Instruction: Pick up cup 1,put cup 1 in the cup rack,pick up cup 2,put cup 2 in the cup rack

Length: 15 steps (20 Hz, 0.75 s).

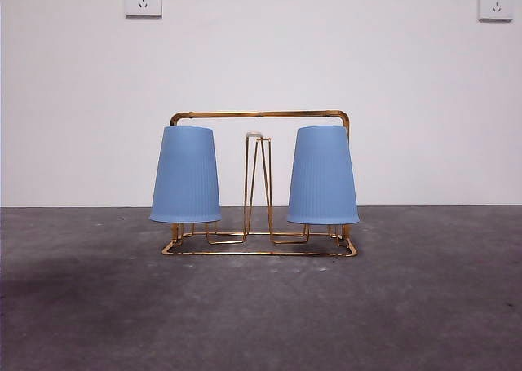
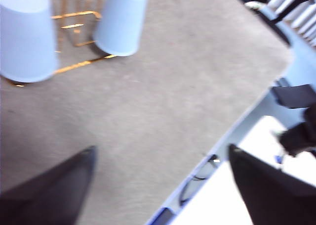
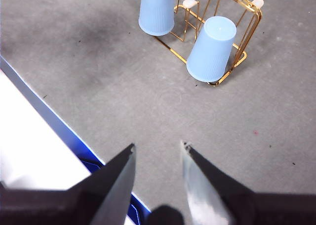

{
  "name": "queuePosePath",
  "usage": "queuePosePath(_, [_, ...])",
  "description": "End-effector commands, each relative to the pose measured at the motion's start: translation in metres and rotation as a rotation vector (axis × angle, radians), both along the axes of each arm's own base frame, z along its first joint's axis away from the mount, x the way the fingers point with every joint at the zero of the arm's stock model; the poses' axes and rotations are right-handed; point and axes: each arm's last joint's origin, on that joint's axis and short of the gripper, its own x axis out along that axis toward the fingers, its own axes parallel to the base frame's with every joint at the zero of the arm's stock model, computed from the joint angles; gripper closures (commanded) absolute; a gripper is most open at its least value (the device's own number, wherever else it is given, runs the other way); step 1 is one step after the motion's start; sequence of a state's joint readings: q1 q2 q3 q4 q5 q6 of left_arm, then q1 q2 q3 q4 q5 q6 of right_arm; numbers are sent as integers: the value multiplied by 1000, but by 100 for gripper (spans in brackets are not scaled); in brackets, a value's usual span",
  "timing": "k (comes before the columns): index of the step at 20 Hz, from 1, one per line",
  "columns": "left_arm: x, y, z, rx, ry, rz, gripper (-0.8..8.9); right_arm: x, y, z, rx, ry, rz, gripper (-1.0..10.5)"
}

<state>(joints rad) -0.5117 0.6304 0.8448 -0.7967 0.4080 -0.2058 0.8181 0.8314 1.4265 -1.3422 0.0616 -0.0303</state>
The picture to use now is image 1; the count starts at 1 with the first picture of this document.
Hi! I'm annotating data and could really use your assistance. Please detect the blue ribbed cup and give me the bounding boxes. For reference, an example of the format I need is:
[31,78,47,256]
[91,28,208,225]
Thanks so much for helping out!
[148,125,223,226]
[285,125,361,227]

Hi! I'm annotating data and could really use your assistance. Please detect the gold wire cup rack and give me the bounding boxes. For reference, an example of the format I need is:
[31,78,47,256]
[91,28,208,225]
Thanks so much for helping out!
[161,109,361,258]

